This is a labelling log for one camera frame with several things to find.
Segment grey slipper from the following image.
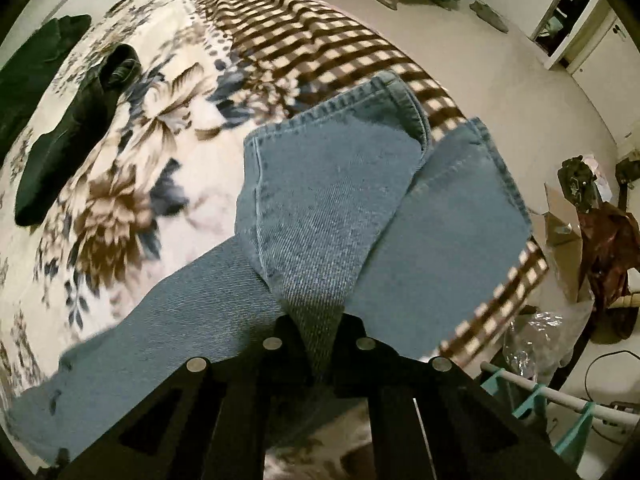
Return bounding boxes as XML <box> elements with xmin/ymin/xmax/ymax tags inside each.
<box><xmin>470</xmin><ymin>0</ymin><xmax>508</xmax><ymax>33</ymax></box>

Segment black cable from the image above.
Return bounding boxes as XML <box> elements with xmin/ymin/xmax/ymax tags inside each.
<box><xmin>584</xmin><ymin>349</ymin><xmax>640</xmax><ymax>411</ymax></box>

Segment white wardrobe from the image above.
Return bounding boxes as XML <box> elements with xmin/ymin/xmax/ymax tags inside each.
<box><xmin>532</xmin><ymin>0</ymin><xmax>640</xmax><ymax>161</ymax></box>

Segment blue denim pants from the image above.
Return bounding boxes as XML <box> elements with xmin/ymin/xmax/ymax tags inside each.
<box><xmin>7</xmin><ymin>71</ymin><xmax>533</xmax><ymax>461</ymax></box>

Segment teal rack with white rod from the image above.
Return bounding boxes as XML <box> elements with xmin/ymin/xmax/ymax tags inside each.
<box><xmin>480</xmin><ymin>360</ymin><xmax>640</xmax><ymax>467</ymax></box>

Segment dark green blanket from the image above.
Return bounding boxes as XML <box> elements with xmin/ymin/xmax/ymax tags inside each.
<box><xmin>0</xmin><ymin>14</ymin><xmax>92</xmax><ymax>163</ymax></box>

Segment dark green cloth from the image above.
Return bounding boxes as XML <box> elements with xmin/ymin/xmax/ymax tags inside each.
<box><xmin>14</xmin><ymin>44</ymin><xmax>142</xmax><ymax>227</ymax></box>

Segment dark green bundle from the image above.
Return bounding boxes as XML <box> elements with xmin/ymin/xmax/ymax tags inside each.
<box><xmin>557</xmin><ymin>155</ymin><xmax>602</xmax><ymax>213</ymax></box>

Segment floral checkered blanket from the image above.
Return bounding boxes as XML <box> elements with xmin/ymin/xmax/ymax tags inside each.
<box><xmin>0</xmin><ymin>0</ymin><xmax>551</xmax><ymax>480</ymax></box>

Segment flattened cardboard box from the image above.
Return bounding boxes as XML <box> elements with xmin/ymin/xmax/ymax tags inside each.
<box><xmin>529</xmin><ymin>184</ymin><xmax>596</xmax><ymax>306</ymax></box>

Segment clear plastic bag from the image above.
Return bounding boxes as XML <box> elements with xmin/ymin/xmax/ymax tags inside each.
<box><xmin>502</xmin><ymin>300</ymin><xmax>596</xmax><ymax>386</ymax></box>

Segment reddish brown plastic bag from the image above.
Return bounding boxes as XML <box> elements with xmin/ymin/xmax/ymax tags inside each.
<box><xmin>575</xmin><ymin>200</ymin><xmax>637</xmax><ymax>342</ymax></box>

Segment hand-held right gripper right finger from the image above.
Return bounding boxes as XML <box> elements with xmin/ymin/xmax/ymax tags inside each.
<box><xmin>330</xmin><ymin>314</ymin><xmax>581</xmax><ymax>480</ymax></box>

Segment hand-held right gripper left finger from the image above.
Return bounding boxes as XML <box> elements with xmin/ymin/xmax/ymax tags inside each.
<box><xmin>37</xmin><ymin>316</ymin><xmax>321</xmax><ymax>480</ymax></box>

